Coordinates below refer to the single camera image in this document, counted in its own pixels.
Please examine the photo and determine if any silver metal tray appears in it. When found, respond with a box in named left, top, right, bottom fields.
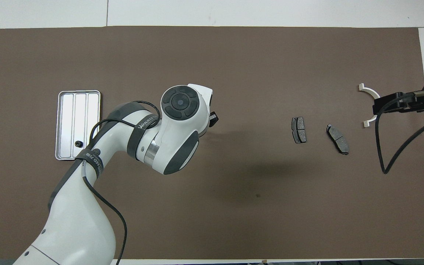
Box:
left=55, top=90, right=101, bottom=161

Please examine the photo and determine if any dark rectangular brake pad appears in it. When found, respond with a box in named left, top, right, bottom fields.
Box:
left=291, top=117, right=307, bottom=144

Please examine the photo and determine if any brown table mat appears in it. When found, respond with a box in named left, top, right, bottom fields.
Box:
left=0, top=26, right=424, bottom=260

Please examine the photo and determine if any dark curved brake pad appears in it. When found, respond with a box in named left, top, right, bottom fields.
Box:
left=326, top=124, right=349, bottom=155

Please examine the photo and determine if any white curved plastic bracket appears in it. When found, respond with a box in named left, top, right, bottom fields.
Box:
left=358, top=84, right=381, bottom=128

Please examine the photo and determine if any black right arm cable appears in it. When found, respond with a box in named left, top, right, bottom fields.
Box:
left=375, top=94, right=424, bottom=174

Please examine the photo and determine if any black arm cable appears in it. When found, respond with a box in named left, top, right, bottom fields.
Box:
left=81, top=100, right=161, bottom=265
left=375, top=94, right=424, bottom=174

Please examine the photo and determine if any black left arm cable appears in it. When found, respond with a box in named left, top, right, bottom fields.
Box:
left=81, top=100, right=161, bottom=265

